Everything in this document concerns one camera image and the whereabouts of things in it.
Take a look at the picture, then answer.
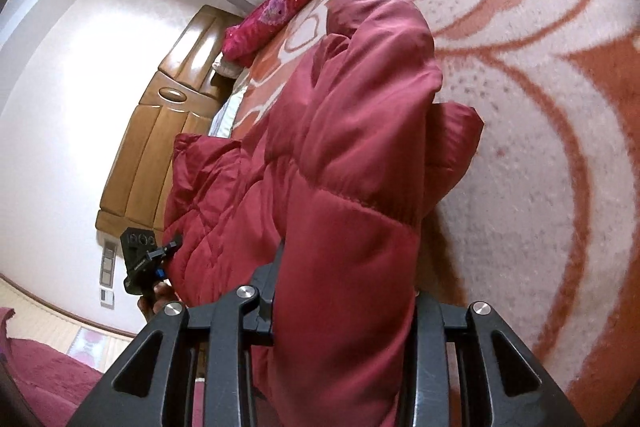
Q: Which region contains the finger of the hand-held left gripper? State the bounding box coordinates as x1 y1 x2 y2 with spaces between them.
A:
149 234 183 282

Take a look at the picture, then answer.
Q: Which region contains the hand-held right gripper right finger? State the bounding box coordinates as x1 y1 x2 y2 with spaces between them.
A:
397 289 586 427

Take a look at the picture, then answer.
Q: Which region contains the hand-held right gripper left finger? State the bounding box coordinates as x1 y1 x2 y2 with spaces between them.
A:
65 237 286 427

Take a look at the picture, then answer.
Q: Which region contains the dark red puffer jacket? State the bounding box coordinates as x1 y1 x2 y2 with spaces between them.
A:
162 0 486 427

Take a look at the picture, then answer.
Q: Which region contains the person's left hand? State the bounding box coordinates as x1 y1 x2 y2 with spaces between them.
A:
137 282 180 323

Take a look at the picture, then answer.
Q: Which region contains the pink patterned floor mat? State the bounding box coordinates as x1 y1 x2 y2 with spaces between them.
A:
67 324 136 364

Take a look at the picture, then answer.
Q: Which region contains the wooden headboard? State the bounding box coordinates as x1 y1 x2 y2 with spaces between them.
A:
95 4 246 240

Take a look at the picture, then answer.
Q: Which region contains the dark red fuzzy cloth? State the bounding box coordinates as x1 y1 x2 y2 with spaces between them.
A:
0 307 211 427

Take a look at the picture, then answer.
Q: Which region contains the white pillow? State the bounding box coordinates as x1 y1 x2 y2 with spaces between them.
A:
211 54 246 78

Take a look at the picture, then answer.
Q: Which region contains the orange and white blanket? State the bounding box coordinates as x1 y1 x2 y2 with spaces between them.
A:
235 0 640 408

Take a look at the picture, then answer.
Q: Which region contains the wall switch panel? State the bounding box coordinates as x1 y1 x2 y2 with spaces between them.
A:
99 234 121 308

